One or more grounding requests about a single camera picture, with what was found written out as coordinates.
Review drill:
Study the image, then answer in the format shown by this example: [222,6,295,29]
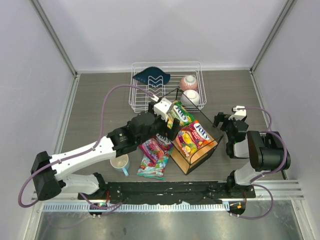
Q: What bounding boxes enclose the orange fruits candy bag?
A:
[175,120,214,159]

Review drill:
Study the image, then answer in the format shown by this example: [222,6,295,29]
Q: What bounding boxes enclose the purple berries candy bag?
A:
[139,133,174,166]

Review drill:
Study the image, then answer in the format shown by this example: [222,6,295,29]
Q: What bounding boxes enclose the green candy bag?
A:
[167,101,196,129]

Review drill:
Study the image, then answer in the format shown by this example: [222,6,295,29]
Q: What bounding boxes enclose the wooden two-tier wire shelf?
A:
[170,104,223,175]

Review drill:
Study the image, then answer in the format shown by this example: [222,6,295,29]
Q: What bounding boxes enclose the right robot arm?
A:
[213,109,291,194]

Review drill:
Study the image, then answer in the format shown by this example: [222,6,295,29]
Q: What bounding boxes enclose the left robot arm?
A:
[30,98,180,201]

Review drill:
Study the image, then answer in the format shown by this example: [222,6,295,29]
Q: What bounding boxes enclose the teal mint candy bag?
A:
[136,151,171,180]

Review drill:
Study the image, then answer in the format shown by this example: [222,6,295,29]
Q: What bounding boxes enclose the dark blue leaf plate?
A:
[132,66,171,88]

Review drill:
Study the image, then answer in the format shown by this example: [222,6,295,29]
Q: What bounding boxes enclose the white bowl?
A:
[180,89,200,105]

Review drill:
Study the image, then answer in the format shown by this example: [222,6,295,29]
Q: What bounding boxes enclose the pink patterned bowl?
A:
[179,75,198,91]

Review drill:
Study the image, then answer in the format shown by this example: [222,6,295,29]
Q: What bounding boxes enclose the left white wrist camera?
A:
[151,94,173,122]

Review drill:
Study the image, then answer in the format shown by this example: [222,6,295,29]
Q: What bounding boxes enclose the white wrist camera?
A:
[228,105,247,122]
[151,94,173,122]

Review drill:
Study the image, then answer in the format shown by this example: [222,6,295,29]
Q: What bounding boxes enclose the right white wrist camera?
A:
[228,105,247,122]

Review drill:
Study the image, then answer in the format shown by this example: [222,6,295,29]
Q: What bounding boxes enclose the white wire dish rack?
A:
[128,61,207,113]

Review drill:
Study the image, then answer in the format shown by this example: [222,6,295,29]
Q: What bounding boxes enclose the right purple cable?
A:
[231,106,287,220]

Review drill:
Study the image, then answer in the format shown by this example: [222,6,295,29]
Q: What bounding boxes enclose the purple cable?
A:
[231,106,287,220]
[18,84,158,217]

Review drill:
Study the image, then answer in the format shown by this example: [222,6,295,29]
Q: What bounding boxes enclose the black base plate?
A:
[85,181,256,205]

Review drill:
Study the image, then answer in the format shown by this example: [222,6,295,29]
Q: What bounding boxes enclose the aluminium rail frame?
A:
[29,0,320,240]

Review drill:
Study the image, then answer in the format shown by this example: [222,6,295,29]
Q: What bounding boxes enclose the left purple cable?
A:
[18,84,158,217]

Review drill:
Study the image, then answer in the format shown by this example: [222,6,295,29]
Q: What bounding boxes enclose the white slotted cable duct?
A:
[42,201,230,214]

